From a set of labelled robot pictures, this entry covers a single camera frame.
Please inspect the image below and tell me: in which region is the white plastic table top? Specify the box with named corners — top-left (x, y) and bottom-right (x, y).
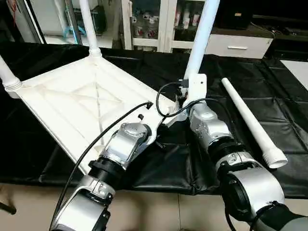
top-left (5, 53), bottom-right (181, 174)

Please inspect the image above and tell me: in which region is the white drawer unit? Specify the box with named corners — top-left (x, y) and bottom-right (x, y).
top-left (204, 33), bottom-right (275, 60)

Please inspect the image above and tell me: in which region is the white glass door cabinet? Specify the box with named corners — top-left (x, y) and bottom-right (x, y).
top-left (120, 0), bottom-right (218, 54)

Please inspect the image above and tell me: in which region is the black table mat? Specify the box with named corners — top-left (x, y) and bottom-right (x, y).
top-left (0, 41), bottom-right (308, 198)

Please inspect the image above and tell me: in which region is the black metal workbench leg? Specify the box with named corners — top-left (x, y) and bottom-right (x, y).
top-left (0, 202), bottom-right (18, 216)

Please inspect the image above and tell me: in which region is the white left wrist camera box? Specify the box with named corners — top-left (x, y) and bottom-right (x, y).
top-left (144, 101), bottom-right (177, 145)

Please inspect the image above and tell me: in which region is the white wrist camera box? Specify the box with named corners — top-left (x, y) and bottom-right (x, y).
top-left (144, 101), bottom-right (177, 145)
top-left (180, 73), bottom-right (209, 114)

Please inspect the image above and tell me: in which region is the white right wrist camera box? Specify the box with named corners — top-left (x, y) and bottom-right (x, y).
top-left (180, 73), bottom-right (209, 114)

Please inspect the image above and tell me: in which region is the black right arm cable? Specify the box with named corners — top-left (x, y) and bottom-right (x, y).
top-left (155, 79), bottom-right (237, 141)

